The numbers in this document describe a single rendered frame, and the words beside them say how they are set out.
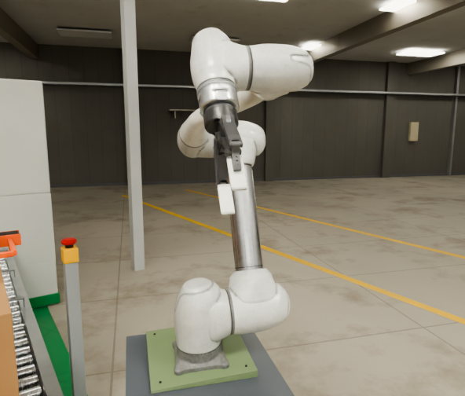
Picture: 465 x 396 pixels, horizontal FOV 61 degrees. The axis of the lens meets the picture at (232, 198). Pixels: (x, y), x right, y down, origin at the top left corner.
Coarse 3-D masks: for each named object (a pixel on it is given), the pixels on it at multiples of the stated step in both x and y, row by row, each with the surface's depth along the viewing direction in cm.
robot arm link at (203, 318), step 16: (192, 288) 128; (208, 288) 129; (176, 304) 131; (192, 304) 126; (208, 304) 126; (224, 304) 129; (176, 320) 130; (192, 320) 126; (208, 320) 127; (224, 320) 128; (176, 336) 132; (192, 336) 127; (208, 336) 128; (224, 336) 131; (192, 352) 129
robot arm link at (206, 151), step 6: (180, 138) 136; (210, 138) 140; (180, 144) 139; (204, 144) 138; (210, 144) 140; (186, 150) 140; (192, 150) 139; (198, 150) 140; (204, 150) 141; (210, 150) 142; (192, 156) 147; (198, 156) 146; (204, 156) 146; (210, 156) 145
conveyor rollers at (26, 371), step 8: (0, 264) 303; (8, 280) 273; (8, 288) 258; (8, 296) 243; (16, 312) 222; (16, 320) 214; (16, 328) 205; (16, 336) 198; (24, 336) 199; (16, 344) 190; (24, 344) 191; (16, 352) 182; (24, 352) 184; (16, 360) 175; (24, 360) 176; (32, 360) 179; (24, 368) 169; (32, 368) 170; (24, 376) 168; (32, 376) 163; (24, 384) 160; (32, 384) 161; (24, 392) 153; (32, 392) 154; (40, 392) 155
